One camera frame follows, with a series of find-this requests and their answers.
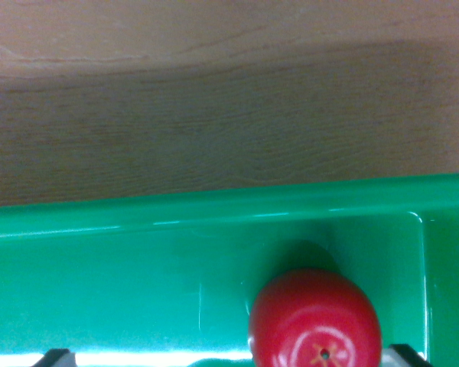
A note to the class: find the red toy tomato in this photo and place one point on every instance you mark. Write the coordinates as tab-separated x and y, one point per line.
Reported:
313	317

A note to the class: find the green plastic bin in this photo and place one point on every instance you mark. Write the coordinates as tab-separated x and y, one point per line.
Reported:
137	267

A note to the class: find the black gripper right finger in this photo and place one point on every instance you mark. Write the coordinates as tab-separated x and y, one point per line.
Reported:
403	357

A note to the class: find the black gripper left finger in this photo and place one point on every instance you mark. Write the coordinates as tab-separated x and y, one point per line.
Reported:
57	358

